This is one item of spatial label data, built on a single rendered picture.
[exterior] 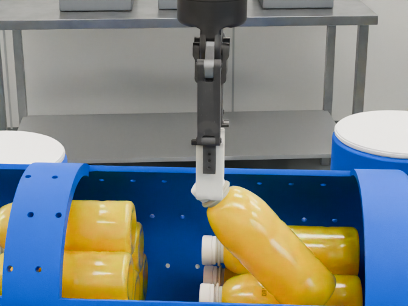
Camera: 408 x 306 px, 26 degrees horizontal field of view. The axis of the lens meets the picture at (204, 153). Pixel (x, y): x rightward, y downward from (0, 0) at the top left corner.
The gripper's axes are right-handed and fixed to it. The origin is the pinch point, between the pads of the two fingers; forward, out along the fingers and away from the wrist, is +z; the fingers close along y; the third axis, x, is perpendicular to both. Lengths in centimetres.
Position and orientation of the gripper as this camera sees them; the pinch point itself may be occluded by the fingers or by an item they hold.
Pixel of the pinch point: (210, 164)
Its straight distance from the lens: 101.0
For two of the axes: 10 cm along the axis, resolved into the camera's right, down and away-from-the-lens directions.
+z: -0.1, 9.4, 3.5
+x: -10.0, -0.3, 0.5
